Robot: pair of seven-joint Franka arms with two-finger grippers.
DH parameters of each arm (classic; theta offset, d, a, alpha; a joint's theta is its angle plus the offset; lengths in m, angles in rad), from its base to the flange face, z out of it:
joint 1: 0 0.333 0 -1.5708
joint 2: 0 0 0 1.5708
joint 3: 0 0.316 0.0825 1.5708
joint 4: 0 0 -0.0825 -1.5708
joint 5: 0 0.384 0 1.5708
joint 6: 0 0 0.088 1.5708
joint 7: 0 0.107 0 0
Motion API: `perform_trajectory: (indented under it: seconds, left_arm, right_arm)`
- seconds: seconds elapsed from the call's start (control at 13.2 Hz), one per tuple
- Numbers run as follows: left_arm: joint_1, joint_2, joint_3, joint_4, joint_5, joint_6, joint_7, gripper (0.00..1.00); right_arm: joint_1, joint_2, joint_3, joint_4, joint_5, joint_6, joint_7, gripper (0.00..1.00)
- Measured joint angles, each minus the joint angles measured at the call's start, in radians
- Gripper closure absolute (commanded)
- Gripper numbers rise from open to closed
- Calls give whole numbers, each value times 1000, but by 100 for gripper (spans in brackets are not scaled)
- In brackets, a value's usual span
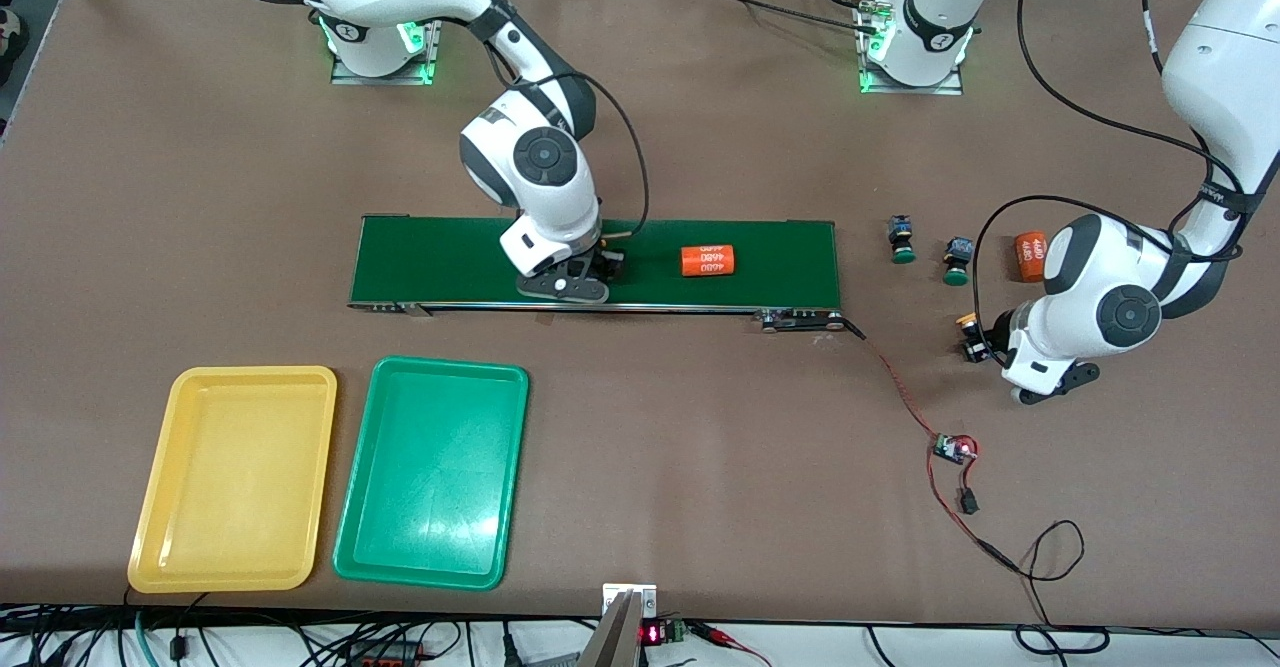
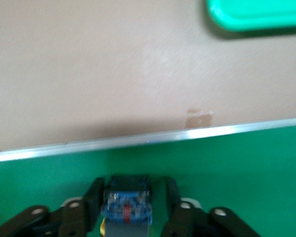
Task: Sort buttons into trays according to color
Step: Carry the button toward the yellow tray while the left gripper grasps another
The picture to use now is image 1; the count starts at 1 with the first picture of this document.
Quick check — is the yellow push button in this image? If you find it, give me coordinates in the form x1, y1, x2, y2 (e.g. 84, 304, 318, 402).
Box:
954, 313, 991, 364

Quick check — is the orange cylinder battery cell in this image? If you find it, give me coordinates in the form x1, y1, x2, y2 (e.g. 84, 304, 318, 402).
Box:
681, 244, 739, 278
1014, 232, 1050, 284

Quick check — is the green conveyor belt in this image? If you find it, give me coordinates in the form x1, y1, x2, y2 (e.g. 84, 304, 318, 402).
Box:
348, 214, 849, 334

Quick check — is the green plastic tray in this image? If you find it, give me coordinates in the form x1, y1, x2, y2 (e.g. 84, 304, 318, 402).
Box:
332, 355, 530, 591

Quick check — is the red clip lead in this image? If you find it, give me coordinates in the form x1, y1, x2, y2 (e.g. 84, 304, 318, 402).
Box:
690, 622, 773, 667

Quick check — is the yellow plastic tray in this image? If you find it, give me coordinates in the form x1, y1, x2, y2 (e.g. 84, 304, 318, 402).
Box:
127, 365, 339, 594

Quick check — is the black power strip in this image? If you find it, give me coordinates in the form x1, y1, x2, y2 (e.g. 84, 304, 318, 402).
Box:
345, 640, 426, 667

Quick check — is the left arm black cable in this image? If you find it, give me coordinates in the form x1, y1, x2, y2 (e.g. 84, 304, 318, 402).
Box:
970, 0, 1251, 333

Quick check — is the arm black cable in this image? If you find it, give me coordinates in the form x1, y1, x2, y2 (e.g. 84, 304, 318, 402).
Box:
485, 32, 651, 243
970, 0, 1251, 333

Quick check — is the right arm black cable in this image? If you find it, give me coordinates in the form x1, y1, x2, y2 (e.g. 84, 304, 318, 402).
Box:
485, 32, 651, 243

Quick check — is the red black conveyor wire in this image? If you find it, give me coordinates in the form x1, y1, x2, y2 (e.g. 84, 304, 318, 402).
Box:
840, 315, 1087, 628

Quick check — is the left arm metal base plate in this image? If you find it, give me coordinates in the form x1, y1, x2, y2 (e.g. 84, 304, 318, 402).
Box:
858, 0, 966, 96

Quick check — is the black cable on table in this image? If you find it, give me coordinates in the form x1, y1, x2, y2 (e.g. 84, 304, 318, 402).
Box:
690, 0, 901, 38

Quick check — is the black cable loop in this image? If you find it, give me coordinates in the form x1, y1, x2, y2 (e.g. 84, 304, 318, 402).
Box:
1015, 625, 1111, 655

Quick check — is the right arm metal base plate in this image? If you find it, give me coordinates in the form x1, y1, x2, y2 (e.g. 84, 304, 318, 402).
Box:
330, 17, 446, 86

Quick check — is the silver camera mount pole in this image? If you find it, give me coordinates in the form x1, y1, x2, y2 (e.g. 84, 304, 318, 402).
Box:
575, 583, 659, 667

